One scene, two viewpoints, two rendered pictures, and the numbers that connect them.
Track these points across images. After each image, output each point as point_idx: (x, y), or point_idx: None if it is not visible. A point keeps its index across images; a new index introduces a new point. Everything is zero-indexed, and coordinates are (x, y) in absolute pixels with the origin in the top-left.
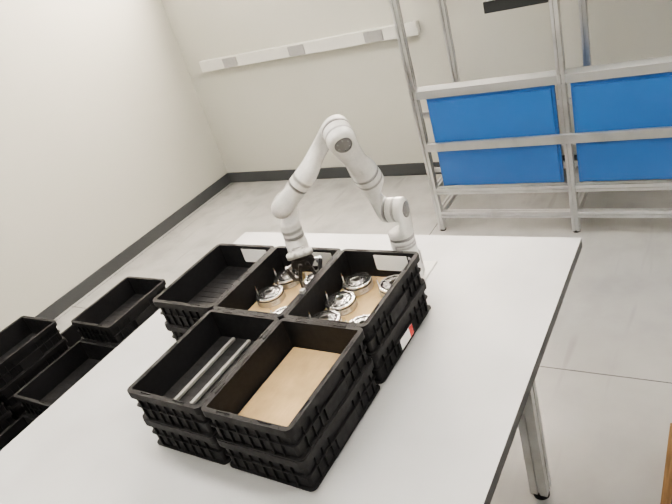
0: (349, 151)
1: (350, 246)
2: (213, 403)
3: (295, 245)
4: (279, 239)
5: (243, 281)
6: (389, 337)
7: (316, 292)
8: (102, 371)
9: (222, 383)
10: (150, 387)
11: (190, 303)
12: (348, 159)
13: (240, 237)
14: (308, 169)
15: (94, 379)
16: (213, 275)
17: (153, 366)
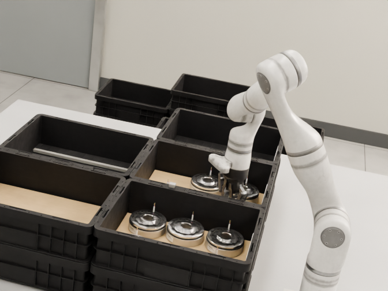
0: (268, 96)
1: (378, 262)
2: (7, 156)
3: (226, 155)
4: (386, 205)
5: (204, 151)
6: (125, 276)
7: (184, 202)
8: (142, 131)
9: (28, 155)
10: (55, 131)
11: (167, 126)
12: (269, 105)
13: (386, 176)
14: (255, 88)
15: (132, 130)
16: (254, 148)
17: (68, 120)
